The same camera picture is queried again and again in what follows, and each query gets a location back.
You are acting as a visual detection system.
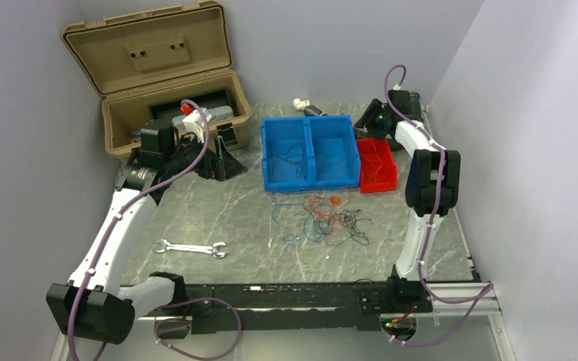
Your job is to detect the orange blue wires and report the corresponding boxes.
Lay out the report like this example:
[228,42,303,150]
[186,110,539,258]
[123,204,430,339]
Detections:
[270,193,375,250]

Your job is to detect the tan plastic toolbox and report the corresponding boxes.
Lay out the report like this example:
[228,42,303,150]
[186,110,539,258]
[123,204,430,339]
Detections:
[62,1,252,160]

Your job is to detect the blue double plastic bin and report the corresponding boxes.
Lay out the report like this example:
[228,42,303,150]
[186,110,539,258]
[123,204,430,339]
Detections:
[260,114,360,193]

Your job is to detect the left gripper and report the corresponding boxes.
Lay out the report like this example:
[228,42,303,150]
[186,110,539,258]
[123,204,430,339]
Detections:
[164,133,247,182]

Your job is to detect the red plastic bin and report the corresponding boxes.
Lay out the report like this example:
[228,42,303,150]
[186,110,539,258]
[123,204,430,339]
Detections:
[356,138,398,193]

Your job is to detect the dark grey corrugated hose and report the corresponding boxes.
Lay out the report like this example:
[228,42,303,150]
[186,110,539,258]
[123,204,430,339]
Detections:
[303,92,425,153]

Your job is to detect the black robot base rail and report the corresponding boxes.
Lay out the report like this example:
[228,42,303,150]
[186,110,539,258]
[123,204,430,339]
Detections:
[143,279,434,335]

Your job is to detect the yellow black tool in toolbox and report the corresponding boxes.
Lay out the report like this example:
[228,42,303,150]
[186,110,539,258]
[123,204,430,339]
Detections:
[129,129,142,143]

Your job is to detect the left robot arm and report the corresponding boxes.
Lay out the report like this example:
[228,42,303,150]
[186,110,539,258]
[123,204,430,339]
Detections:
[46,120,242,345]

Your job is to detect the blue wire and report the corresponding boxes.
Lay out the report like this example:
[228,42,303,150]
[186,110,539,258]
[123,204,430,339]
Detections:
[318,153,350,173]

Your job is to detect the orange wire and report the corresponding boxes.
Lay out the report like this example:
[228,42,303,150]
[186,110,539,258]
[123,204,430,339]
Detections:
[364,151,394,188]

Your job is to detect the white pipe fitting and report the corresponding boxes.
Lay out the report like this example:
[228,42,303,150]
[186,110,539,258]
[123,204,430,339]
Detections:
[292,98,311,111]

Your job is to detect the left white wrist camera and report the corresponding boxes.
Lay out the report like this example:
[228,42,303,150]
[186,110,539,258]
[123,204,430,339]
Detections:
[181,101,213,143]

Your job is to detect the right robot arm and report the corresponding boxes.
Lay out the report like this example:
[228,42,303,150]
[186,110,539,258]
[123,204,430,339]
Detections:
[354,89,461,312]

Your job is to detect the black tray in toolbox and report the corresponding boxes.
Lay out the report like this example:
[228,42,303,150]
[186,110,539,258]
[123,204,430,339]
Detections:
[148,89,235,126]

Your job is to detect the black wire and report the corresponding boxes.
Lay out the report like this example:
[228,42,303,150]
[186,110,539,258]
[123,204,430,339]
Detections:
[268,137,310,181]

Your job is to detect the silver open-end wrench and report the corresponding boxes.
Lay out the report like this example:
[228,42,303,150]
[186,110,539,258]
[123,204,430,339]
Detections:
[154,239,228,259]

